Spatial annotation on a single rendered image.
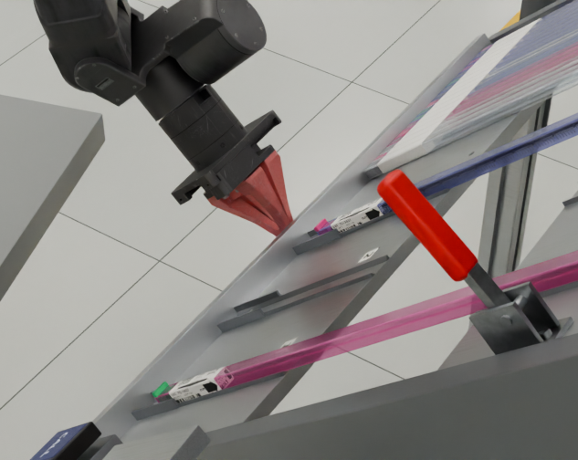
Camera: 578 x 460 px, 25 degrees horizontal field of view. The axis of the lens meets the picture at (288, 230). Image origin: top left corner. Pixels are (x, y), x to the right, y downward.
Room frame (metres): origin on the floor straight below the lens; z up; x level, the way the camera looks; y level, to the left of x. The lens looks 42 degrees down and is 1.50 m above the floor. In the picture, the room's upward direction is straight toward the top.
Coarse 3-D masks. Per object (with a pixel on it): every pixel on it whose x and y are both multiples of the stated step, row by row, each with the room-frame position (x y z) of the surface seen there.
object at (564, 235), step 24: (576, 192) 0.61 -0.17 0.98; (576, 216) 0.57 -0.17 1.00; (552, 240) 0.55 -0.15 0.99; (576, 240) 0.54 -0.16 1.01; (528, 264) 0.54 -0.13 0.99; (552, 288) 0.48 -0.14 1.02; (576, 288) 0.47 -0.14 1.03; (552, 312) 0.46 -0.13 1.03; (576, 312) 0.45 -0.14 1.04; (480, 336) 0.48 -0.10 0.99; (456, 360) 0.47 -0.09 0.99
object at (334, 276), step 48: (480, 144) 0.83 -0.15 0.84; (336, 240) 0.81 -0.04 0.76; (384, 240) 0.73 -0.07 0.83; (288, 288) 0.75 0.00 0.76; (336, 288) 0.68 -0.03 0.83; (240, 336) 0.71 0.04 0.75; (288, 336) 0.64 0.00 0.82; (240, 384) 0.60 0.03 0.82; (288, 384) 0.57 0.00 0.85; (144, 432) 0.62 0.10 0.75
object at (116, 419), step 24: (480, 48) 1.13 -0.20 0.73; (456, 72) 1.09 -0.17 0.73; (432, 96) 1.05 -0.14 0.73; (408, 120) 1.01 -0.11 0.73; (384, 144) 0.97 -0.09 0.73; (360, 168) 0.94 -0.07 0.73; (336, 192) 0.90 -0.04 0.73; (312, 216) 0.87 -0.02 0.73; (288, 240) 0.84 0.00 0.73; (264, 264) 0.81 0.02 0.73; (288, 264) 0.82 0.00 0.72; (240, 288) 0.78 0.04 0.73; (264, 288) 0.79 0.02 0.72; (216, 312) 0.75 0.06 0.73; (192, 336) 0.73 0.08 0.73; (216, 336) 0.74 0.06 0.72; (168, 360) 0.70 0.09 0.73; (192, 360) 0.71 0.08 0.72; (144, 384) 0.68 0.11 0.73; (168, 384) 0.68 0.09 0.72; (120, 408) 0.65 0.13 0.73; (120, 432) 0.64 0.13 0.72
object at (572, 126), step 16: (544, 128) 0.74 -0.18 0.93; (560, 128) 0.72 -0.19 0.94; (576, 128) 0.71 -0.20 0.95; (512, 144) 0.74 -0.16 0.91; (528, 144) 0.73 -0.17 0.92; (544, 144) 0.72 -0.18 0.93; (480, 160) 0.75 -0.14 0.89; (496, 160) 0.74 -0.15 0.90; (512, 160) 0.74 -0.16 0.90; (432, 176) 0.78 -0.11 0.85; (448, 176) 0.76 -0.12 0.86; (464, 176) 0.76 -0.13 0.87; (432, 192) 0.77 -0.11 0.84; (384, 208) 0.79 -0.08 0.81
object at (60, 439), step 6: (78, 426) 0.58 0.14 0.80; (60, 432) 0.59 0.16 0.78; (66, 432) 0.58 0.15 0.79; (72, 432) 0.57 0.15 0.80; (78, 432) 0.56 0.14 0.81; (54, 438) 0.58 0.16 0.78; (60, 438) 0.57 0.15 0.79; (66, 438) 0.57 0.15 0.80; (48, 444) 0.57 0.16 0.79; (54, 444) 0.57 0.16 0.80; (60, 444) 0.56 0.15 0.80; (42, 450) 0.57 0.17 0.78; (48, 450) 0.56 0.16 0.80; (54, 450) 0.56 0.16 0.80; (36, 456) 0.56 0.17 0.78; (42, 456) 0.56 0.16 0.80; (48, 456) 0.55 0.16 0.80
